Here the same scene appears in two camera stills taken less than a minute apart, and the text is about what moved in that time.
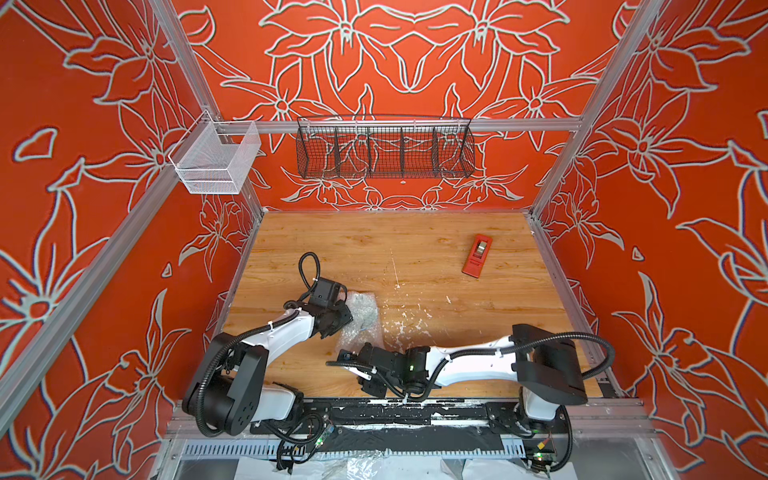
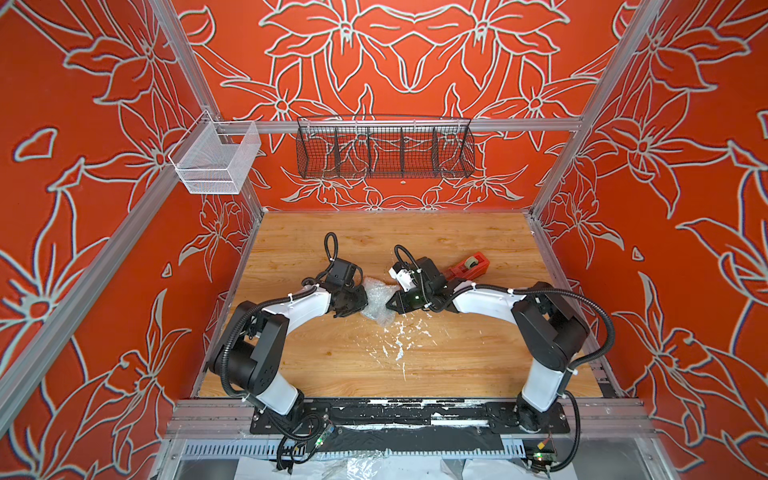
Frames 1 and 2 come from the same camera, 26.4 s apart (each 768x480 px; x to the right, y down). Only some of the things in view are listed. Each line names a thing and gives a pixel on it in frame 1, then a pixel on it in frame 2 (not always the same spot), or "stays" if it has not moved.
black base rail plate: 406,416 stays
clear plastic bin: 216,157 stays
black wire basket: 384,146 stays
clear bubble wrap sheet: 365,325 to 377,297
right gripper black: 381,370 to 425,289
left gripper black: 345,317 to 361,303
